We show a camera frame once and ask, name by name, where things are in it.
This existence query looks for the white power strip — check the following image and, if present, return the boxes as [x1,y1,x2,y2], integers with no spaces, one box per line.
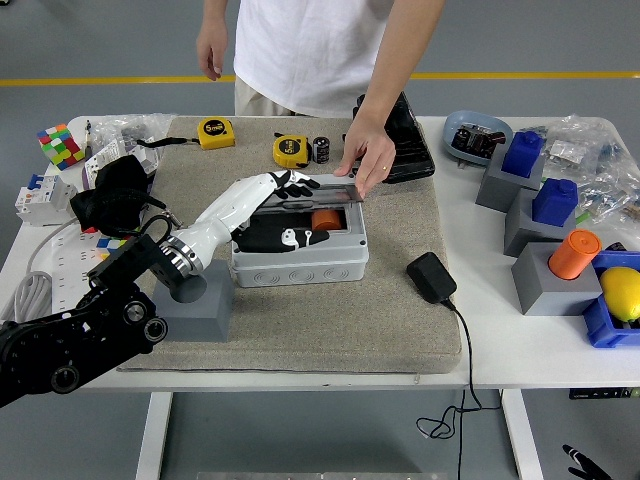
[49,227,109,321]

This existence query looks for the person's left hand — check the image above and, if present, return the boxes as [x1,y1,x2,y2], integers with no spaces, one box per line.
[333,119,397,195]

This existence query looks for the white circuit breaker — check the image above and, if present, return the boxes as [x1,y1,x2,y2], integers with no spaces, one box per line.
[14,172,79,227]

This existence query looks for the grey-brown mat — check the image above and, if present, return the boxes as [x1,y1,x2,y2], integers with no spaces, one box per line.
[107,115,464,375]

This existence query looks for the blue plastic bin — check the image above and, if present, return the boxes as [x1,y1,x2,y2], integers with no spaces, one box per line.
[582,249,640,350]

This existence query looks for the black table control panel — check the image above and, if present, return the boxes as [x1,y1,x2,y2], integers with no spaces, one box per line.
[568,387,640,400]

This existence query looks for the light blue bowl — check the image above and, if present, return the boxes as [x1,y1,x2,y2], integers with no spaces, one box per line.
[443,109,515,169]

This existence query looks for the large clear bag of parts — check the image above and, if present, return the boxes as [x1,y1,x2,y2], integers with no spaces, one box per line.
[539,113,640,226]

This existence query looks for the yellow lemon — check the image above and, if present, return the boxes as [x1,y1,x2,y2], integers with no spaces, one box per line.
[598,266,640,324]

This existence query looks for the orange cylinder battery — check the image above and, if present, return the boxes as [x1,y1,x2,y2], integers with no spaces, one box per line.
[311,209,345,232]
[548,228,603,281]

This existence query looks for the white and purple card package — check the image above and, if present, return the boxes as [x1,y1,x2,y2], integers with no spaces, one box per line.
[81,138,136,191]

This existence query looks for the white power cable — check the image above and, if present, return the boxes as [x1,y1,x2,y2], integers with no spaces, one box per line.
[0,219,76,324]

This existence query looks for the black adapter cord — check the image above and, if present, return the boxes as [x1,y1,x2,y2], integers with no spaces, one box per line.
[417,297,504,441]

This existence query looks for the small white breaker module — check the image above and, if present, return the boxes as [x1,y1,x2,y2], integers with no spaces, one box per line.
[130,144,161,175]

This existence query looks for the dark electronic parts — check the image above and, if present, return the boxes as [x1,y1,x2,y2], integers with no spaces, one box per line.
[449,122,506,161]

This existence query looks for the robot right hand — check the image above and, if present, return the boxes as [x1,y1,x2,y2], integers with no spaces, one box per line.
[562,443,621,480]

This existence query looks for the black power adapter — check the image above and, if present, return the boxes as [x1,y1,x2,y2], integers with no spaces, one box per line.
[405,251,459,305]

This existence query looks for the smoky transparent box lid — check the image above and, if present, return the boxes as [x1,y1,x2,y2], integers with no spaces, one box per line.
[259,174,366,211]

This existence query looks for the person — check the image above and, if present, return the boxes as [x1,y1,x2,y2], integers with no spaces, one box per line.
[232,0,399,119]

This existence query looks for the small colourful puzzle cube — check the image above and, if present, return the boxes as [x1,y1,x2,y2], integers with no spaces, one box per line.
[96,233,132,261]

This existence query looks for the white table leg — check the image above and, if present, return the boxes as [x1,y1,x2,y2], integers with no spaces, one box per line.
[501,389,544,480]
[134,392,174,480]

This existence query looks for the grey block with round hole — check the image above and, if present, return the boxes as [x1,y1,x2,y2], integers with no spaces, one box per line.
[151,258,235,344]

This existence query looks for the large colourful puzzle cube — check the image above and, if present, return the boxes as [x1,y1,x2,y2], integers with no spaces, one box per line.
[35,123,86,172]

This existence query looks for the person's right hand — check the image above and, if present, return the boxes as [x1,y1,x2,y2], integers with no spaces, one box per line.
[196,27,229,82]

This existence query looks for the black cloth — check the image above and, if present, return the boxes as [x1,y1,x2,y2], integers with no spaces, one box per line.
[69,154,154,237]

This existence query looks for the grey holder block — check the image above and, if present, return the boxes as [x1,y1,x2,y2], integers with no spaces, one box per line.
[510,242,604,317]
[474,147,546,214]
[503,188,579,259]

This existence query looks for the yellow tape measure with strap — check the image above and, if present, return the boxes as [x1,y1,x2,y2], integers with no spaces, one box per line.
[135,117,236,151]

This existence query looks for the grey plastic junction box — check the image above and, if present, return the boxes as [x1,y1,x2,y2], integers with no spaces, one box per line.
[230,172,371,289]

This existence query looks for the small bag of white parts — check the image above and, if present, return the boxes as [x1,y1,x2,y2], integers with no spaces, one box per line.
[544,139,586,164]

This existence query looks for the blue battery block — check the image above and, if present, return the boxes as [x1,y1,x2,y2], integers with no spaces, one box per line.
[531,177,580,227]
[501,130,545,180]

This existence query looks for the clear bag of grey parts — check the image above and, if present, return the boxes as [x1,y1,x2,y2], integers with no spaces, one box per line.
[92,113,176,151]

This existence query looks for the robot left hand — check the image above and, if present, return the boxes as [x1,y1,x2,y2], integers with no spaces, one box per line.
[189,169,331,274]

